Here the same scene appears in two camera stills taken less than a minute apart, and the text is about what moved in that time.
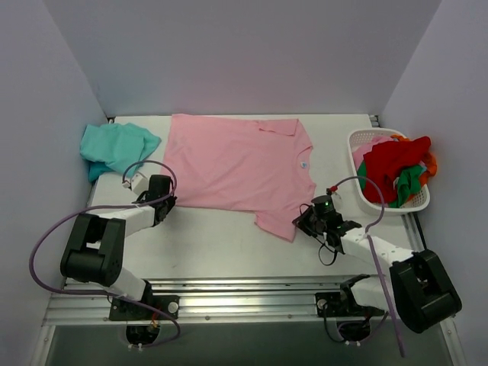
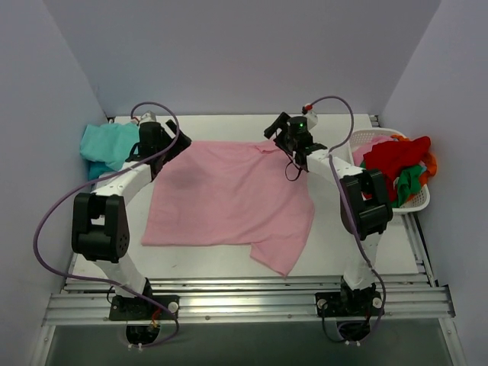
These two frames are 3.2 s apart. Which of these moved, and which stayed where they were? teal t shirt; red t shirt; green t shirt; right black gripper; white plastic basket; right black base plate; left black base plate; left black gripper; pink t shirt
Moved: pink t shirt; left black gripper; right black gripper
Stayed: left black base plate; teal t shirt; green t shirt; white plastic basket; red t shirt; right black base plate
